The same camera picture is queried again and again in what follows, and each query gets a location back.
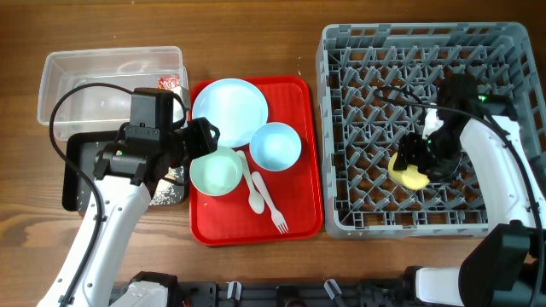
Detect red serving tray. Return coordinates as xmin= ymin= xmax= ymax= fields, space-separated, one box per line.
xmin=189 ymin=75 xmax=323 ymax=246

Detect white plastic fork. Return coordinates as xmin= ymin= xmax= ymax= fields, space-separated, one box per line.
xmin=251 ymin=171 xmax=288 ymax=234

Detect yellow cup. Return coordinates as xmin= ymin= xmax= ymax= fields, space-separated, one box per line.
xmin=387 ymin=152 xmax=430 ymax=190

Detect clear plastic waste bin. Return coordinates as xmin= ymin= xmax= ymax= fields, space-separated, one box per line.
xmin=37 ymin=46 xmax=190 ymax=141

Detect white plastic spoon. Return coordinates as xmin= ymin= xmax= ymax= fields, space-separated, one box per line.
xmin=236 ymin=150 xmax=264 ymax=214

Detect light green bowl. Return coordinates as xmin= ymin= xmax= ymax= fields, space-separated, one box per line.
xmin=189 ymin=147 xmax=242 ymax=197

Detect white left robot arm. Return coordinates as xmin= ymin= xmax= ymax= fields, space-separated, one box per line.
xmin=40 ymin=118 xmax=220 ymax=306

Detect light blue plate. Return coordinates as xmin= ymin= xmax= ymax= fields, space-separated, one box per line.
xmin=192 ymin=78 xmax=269 ymax=148

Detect black food waste tray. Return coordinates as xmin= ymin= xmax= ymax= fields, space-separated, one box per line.
xmin=61 ymin=130 xmax=191 ymax=212

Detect grey dishwasher rack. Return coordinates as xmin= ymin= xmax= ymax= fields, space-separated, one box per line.
xmin=317 ymin=22 xmax=545 ymax=240

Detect light blue bowl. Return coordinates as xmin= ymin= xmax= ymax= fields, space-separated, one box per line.
xmin=249 ymin=122 xmax=302 ymax=171

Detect red snack wrapper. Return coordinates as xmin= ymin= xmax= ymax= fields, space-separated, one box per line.
xmin=158 ymin=76 xmax=180 ymax=90

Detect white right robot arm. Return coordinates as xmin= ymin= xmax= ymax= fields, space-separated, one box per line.
xmin=388 ymin=74 xmax=545 ymax=306

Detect food scraps with rice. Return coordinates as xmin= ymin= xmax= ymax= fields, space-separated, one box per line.
xmin=150 ymin=166 xmax=188 ymax=206

